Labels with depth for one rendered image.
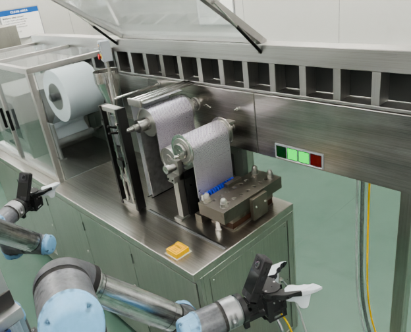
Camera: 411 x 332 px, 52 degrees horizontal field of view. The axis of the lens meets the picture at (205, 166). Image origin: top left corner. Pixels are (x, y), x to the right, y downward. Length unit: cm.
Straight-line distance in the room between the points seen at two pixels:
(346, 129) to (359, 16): 262
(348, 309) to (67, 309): 222
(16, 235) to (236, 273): 92
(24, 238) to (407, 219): 150
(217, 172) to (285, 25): 292
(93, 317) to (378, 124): 119
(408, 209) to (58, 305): 148
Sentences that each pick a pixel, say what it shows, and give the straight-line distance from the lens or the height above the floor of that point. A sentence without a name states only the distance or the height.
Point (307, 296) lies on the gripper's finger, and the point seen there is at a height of 123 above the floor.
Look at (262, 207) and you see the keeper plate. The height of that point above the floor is 95.
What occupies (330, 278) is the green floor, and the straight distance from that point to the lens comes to 305.
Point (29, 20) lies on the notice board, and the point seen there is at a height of 156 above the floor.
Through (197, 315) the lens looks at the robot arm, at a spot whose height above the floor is 126.
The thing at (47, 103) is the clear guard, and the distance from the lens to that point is 260.
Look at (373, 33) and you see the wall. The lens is 422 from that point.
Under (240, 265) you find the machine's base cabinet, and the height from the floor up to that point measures 78.
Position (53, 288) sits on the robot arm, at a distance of 89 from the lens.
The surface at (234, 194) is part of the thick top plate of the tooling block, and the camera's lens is 193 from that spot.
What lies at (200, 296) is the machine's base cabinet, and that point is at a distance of 182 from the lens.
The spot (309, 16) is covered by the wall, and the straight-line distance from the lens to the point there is 452.
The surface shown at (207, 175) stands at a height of 111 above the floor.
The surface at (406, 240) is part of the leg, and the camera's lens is 202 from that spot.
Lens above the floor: 197
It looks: 25 degrees down
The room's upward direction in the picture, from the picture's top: 8 degrees counter-clockwise
